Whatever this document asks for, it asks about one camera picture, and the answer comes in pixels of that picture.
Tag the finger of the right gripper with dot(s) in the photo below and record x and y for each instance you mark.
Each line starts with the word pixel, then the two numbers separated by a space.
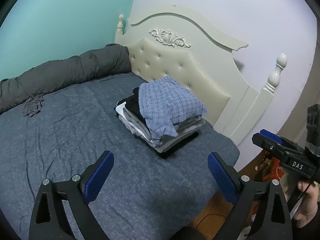
pixel 265 143
pixel 271 136

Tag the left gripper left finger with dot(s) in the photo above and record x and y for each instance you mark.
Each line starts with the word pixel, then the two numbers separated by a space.
pixel 49 219

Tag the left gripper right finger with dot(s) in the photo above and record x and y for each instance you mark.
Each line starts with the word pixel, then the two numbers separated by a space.
pixel 272 220

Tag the blue plaid shorts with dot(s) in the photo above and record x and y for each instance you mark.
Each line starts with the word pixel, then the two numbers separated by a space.
pixel 163 103

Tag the stack of folded clothes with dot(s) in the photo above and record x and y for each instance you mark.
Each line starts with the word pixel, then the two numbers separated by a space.
pixel 128 113

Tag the person's right hand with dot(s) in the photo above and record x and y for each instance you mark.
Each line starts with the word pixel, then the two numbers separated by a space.
pixel 308 208

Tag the crumpled grey garment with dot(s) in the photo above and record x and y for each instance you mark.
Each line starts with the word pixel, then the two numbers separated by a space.
pixel 32 105

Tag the cream tufted headboard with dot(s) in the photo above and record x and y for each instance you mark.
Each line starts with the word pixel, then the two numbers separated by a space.
pixel 180 42

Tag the dark grey rolled duvet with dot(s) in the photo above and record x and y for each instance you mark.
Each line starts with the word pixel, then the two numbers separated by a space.
pixel 58 74

